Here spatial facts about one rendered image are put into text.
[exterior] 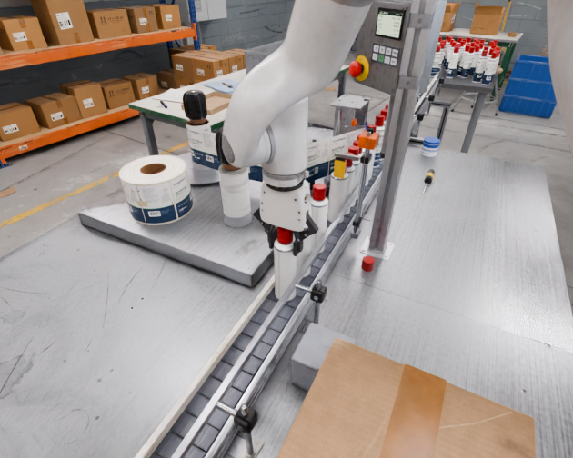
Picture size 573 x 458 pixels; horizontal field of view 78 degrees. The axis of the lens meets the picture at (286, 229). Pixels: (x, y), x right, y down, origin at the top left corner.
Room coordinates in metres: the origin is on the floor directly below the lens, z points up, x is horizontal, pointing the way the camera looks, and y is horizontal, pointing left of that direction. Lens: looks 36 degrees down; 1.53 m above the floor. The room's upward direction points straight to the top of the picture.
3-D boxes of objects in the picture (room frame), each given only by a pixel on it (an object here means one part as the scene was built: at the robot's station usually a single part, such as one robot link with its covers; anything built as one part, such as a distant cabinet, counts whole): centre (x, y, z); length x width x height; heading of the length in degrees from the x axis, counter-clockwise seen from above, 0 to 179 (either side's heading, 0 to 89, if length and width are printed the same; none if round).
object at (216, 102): (2.37, 0.49, 0.82); 0.34 x 0.24 x 0.03; 152
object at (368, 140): (0.86, -0.18, 1.05); 0.10 x 0.04 x 0.33; 63
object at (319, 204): (0.79, -0.08, 0.98); 0.05 x 0.05 x 0.20
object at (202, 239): (1.19, 0.21, 0.86); 0.80 x 0.67 x 0.05; 153
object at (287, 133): (0.61, 0.01, 1.29); 0.09 x 0.08 x 0.13; 124
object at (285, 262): (0.61, 0.00, 0.98); 0.05 x 0.05 x 0.20
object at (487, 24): (5.74, -2.84, 0.97); 0.48 x 0.47 x 0.37; 149
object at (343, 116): (1.30, -0.24, 1.01); 0.14 x 0.13 x 0.26; 153
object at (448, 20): (6.07, -2.27, 0.96); 0.43 x 0.42 x 0.37; 54
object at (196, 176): (1.30, 0.33, 0.89); 0.31 x 0.31 x 0.01
